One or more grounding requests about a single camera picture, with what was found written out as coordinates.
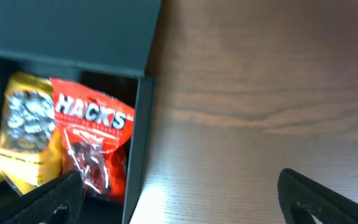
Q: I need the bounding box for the dark green gift box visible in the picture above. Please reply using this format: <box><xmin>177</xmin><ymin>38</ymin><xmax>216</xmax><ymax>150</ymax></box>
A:
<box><xmin>0</xmin><ymin>1</ymin><xmax>161</xmax><ymax>223</ymax></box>

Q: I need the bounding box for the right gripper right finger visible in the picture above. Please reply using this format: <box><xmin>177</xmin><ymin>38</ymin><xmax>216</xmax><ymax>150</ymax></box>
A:
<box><xmin>277</xmin><ymin>168</ymin><xmax>358</xmax><ymax>224</ymax></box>

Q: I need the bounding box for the red Hacks candy bag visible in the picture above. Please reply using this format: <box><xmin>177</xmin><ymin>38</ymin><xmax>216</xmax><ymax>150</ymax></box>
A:
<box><xmin>50</xmin><ymin>78</ymin><xmax>135</xmax><ymax>203</ymax></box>

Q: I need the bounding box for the yellow candy bag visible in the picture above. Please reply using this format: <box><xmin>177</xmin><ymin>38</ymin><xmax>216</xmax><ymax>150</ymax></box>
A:
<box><xmin>0</xmin><ymin>72</ymin><xmax>65</xmax><ymax>195</ymax></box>

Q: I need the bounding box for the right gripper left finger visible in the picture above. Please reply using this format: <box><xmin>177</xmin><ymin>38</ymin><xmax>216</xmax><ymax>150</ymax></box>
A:
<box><xmin>0</xmin><ymin>170</ymin><xmax>85</xmax><ymax>224</ymax></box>

